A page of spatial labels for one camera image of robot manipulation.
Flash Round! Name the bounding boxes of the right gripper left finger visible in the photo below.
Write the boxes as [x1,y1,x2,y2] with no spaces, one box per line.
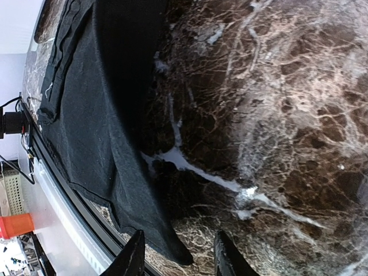
[100,230,145,276]

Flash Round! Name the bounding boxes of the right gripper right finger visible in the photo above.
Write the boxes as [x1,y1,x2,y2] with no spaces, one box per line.
[213,230,259,276]

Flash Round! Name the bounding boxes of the black long sleeve shirt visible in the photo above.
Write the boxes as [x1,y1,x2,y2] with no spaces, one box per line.
[37,1,193,265]

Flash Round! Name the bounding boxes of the orange object in background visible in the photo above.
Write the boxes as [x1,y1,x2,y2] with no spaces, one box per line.
[0,213,35,239]

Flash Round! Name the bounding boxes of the black curved table rail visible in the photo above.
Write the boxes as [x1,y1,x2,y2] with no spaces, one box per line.
[18,91,162,276]

